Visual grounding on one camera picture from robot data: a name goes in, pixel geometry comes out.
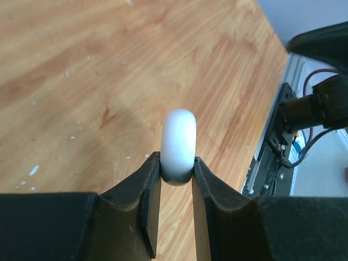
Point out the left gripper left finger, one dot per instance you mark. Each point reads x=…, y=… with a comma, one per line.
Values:
x=119, y=224

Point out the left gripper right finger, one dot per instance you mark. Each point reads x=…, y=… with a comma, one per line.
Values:
x=231, y=226

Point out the white earbud charging case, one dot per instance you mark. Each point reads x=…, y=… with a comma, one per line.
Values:
x=178, y=147

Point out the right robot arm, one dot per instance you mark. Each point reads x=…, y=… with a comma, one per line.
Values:
x=327, y=105

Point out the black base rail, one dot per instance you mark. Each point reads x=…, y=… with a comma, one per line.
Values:
x=266, y=175

